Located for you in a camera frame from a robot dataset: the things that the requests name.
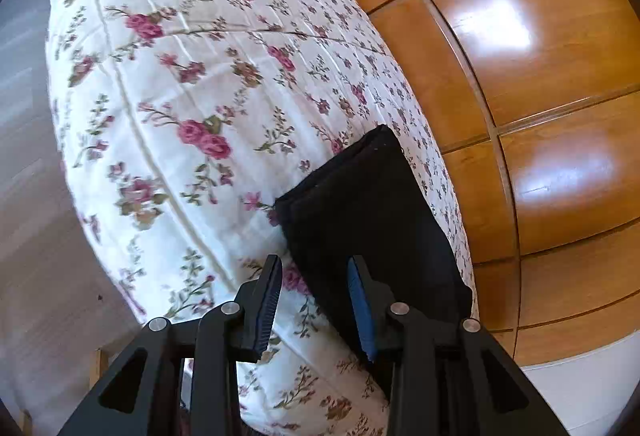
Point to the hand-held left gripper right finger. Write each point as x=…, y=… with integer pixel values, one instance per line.
x=362, y=311

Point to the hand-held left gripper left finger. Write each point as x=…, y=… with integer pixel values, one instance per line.
x=267, y=301

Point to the black pants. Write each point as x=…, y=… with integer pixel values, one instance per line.
x=370, y=206

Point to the floral quilted bedspread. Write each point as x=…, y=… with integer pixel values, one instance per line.
x=175, y=66

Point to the wooden bed frame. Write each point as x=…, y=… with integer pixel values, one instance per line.
x=97, y=366

